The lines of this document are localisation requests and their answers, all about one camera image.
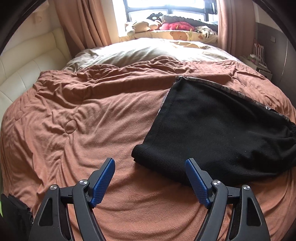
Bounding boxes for brown curtain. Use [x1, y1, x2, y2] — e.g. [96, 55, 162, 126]
[54, 0, 111, 57]
[217, 0, 256, 58]

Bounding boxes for brown quilted bedspread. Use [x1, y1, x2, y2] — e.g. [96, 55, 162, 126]
[1, 56, 295, 240]

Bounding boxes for right brown curtain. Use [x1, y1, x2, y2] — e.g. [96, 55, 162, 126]
[217, 0, 256, 58]

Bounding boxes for black framed window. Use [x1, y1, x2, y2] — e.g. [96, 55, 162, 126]
[123, 1, 218, 21]

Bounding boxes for cream leather headboard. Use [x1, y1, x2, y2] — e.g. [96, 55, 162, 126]
[1, 28, 71, 117]

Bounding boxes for pile of plush toys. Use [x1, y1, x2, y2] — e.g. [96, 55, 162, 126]
[121, 14, 218, 45]

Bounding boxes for black knit pants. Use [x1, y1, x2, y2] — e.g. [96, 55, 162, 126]
[132, 76, 295, 185]

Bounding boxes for white nightstand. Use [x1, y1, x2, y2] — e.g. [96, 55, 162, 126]
[239, 42, 273, 80]

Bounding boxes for left brown curtain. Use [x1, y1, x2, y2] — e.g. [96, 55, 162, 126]
[54, 0, 111, 57]

